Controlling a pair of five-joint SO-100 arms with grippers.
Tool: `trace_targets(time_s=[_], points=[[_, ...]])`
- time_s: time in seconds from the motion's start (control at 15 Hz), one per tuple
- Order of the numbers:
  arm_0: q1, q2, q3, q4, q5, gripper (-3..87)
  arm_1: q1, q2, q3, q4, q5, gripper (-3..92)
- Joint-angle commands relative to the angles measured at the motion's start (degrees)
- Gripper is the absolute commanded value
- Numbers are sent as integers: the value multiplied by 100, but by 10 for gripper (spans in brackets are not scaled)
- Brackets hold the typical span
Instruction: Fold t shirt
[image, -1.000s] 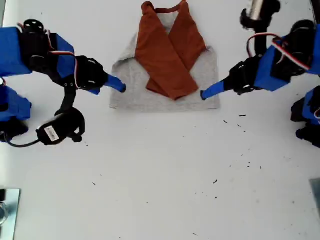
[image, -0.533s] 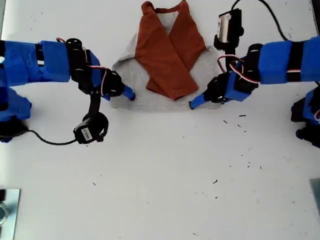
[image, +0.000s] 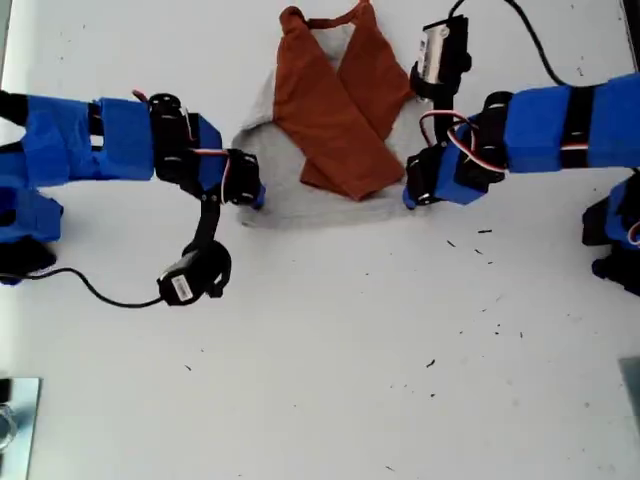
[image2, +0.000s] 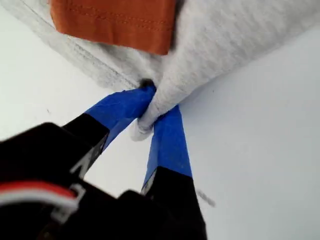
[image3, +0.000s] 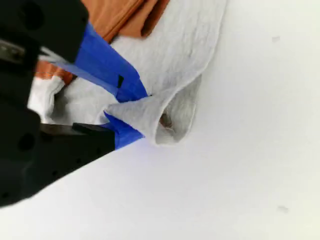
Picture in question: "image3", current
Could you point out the grey t-shirt with orange sleeves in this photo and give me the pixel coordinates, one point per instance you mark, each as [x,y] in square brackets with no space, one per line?
[180,50]

